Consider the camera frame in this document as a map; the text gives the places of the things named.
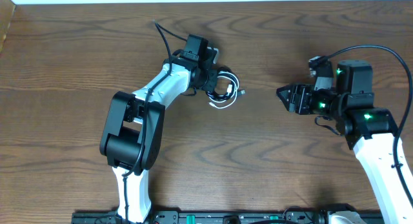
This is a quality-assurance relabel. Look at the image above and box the black USB cable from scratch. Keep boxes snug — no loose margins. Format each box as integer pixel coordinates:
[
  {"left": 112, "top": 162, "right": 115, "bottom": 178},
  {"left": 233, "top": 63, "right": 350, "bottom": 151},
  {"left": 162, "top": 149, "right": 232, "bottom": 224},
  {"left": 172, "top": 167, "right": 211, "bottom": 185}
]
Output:
[{"left": 206, "top": 66, "right": 247, "bottom": 102}]

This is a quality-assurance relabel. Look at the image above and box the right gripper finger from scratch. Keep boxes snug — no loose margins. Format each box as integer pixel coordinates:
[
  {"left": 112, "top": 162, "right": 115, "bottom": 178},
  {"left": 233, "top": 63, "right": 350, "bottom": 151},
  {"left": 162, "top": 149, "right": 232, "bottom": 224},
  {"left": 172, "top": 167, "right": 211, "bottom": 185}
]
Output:
[
  {"left": 279, "top": 95, "right": 295, "bottom": 112},
  {"left": 276, "top": 85, "right": 294, "bottom": 100}
]

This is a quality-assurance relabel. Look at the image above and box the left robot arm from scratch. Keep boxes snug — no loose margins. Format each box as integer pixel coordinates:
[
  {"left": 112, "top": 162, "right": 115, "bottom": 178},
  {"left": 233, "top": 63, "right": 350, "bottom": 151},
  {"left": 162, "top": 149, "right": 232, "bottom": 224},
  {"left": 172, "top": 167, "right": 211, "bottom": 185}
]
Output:
[{"left": 99, "top": 34, "right": 219, "bottom": 223}]

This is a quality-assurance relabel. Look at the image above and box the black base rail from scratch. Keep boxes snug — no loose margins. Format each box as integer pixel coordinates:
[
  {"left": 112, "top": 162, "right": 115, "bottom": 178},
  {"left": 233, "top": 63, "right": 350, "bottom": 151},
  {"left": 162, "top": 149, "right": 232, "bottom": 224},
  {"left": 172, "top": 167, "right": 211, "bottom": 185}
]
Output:
[{"left": 70, "top": 210, "right": 327, "bottom": 224}]

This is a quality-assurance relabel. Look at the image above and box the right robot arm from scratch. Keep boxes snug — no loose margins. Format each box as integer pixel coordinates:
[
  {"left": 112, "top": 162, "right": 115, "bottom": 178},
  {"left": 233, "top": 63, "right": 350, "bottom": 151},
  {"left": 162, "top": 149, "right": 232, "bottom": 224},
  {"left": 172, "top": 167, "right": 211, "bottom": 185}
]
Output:
[{"left": 276, "top": 59, "right": 412, "bottom": 223}]

